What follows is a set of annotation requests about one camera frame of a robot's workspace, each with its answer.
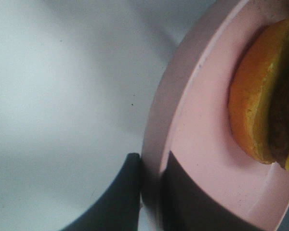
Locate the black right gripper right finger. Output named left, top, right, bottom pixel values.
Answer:
left=161, top=152, right=253, bottom=231

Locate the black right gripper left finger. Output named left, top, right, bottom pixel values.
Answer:
left=63, top=153, right=141, bottom=231

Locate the pink round plate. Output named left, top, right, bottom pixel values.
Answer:
left=142, top=0, right=289, bottom=231

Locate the toy burger with lettuce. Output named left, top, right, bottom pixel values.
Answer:
left=228, top=18, right=289, bottom=165

